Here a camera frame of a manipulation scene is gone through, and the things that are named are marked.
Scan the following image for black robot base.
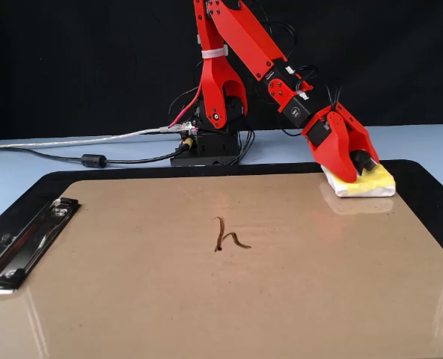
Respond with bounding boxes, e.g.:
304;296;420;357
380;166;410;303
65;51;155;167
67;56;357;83
169;95;245;167

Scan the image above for white strap band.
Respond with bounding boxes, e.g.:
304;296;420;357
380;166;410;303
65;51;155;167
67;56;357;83
201;46;229;60

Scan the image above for silver braided cable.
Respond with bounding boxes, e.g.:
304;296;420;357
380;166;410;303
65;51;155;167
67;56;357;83
0;126;192;151

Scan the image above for yellow and white sponge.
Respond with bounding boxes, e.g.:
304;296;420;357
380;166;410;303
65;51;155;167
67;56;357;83
320;161;397;199

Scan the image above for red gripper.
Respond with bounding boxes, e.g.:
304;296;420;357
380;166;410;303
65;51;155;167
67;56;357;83
302;101;380;185

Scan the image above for metal clipboard clip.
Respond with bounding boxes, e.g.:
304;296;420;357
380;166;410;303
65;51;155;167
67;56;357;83
0;197;82;296

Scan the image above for dark marker mark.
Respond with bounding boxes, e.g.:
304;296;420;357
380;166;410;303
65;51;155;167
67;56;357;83
213;216;253;253

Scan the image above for black arm servo cables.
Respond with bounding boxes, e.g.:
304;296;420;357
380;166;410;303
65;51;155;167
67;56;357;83
251;0;320;84

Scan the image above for black ferrite power cable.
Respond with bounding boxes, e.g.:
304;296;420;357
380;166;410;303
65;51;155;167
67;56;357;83
4;137;195;170

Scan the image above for black looping base cables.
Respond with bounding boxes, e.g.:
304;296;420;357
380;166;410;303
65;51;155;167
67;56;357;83
228;129;257;166

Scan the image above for brown clipboard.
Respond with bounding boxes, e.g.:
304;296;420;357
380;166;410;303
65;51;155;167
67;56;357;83
0;172;443;359

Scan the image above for black backdrop cloth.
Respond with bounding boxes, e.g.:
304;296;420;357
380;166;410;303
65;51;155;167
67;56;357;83
0;0;443;145

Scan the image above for pink wire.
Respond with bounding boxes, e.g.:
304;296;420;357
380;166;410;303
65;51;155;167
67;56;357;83
168;84;203;130

